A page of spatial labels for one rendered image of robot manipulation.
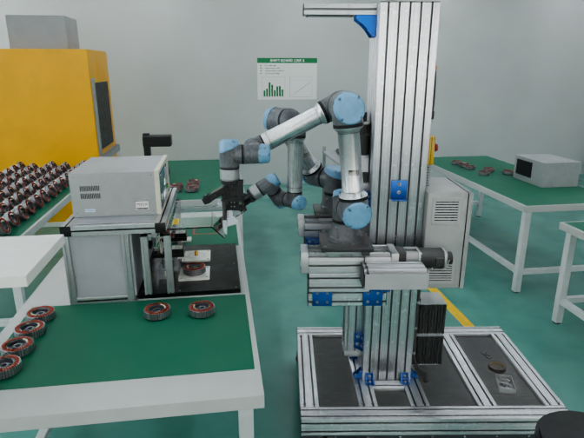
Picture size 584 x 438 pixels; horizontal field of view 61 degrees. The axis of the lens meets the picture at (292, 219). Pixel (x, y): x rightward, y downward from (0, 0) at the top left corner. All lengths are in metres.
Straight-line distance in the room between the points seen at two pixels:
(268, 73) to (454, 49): 2.91
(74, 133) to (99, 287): 3.82
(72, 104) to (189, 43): 2.32
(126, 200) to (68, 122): 3.75
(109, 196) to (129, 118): 5.46
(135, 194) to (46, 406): 0.99
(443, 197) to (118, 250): 1.47
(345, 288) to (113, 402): 1.06
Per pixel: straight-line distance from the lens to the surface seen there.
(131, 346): 2.05
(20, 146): 6.27
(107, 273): 2.38
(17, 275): 1.61
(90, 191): 2.41
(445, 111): 8.51
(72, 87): 6.03
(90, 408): 1.78
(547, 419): 2.13
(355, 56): 7.96
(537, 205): 4.29
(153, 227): 2.26
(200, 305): 2.24
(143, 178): 2.35
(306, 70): 7.79
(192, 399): 1.73
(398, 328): 2.62
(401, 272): 2.15
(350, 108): 1.90
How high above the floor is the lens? 1.77
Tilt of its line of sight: 17 degrees down
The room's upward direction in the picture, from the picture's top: straight up
